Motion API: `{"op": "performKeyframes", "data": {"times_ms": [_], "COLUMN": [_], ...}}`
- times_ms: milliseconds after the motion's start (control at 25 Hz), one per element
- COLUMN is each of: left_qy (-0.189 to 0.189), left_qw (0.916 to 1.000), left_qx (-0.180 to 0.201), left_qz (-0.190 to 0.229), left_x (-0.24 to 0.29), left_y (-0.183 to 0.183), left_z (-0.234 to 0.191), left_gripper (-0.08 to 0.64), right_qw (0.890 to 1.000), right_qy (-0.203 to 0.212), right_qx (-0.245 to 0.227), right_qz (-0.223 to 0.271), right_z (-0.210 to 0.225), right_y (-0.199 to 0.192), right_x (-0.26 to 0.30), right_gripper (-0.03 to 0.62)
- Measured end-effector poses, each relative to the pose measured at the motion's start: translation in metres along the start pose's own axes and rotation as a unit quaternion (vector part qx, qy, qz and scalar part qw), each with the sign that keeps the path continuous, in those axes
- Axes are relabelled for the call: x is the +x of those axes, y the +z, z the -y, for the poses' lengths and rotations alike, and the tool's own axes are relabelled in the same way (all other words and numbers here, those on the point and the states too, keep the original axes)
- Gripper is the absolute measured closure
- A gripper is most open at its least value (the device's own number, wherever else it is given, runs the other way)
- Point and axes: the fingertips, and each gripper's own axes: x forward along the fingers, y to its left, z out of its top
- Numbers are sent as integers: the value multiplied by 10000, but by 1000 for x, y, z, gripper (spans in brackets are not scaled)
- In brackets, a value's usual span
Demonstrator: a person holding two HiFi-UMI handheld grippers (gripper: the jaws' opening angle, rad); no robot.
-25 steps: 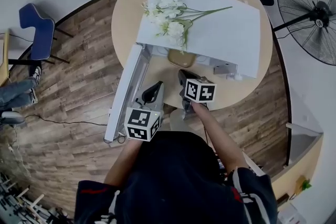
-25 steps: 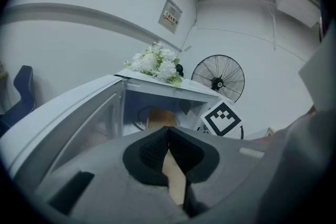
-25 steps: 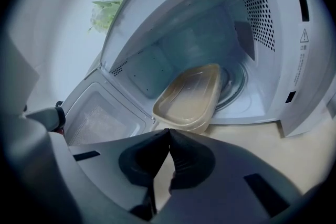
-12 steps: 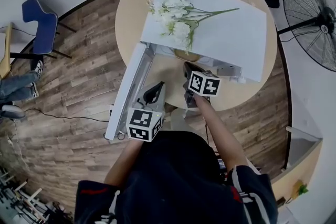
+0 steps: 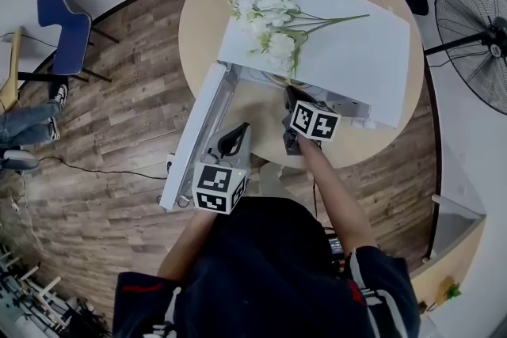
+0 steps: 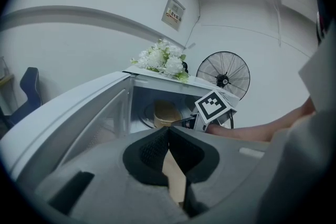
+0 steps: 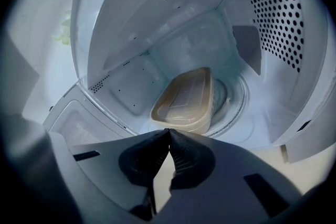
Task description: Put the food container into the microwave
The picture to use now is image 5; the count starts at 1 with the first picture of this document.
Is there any small green plant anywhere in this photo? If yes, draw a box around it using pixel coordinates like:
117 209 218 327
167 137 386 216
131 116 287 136
436 275 463 306

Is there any person's right forearm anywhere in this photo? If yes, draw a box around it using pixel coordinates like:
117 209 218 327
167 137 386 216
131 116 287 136
297 137 378 255

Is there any person's dark shirt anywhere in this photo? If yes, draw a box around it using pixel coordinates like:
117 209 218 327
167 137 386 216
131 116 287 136
112 196 421 338

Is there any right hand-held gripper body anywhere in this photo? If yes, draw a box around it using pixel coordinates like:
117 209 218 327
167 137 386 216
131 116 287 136
281 98 343 157

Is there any white microwave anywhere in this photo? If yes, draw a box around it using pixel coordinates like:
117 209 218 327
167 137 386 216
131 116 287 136
159 0 412 213

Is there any black floor cable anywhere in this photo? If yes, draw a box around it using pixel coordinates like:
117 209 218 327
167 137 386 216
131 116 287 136
36 155 170 181

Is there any black waist device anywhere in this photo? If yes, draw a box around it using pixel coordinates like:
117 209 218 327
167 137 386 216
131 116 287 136
325 236 346 271

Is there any black standing fan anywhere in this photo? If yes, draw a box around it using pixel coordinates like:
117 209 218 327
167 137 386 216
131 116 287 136
422 0 507 116

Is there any blue chair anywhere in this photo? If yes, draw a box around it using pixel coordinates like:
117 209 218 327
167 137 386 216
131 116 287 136
17 0 120 85

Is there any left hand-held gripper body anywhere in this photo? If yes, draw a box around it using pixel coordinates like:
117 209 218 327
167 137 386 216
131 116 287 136
191 122 252 216

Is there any wooden stand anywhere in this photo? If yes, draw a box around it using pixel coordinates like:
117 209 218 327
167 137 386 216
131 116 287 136
0 26 24 112

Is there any white artificial flower bouquet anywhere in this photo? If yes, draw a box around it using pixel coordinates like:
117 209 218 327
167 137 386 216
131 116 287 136
227 0 372 81

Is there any person's left forearm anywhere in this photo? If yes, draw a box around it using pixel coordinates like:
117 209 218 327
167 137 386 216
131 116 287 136
157 208 219 283

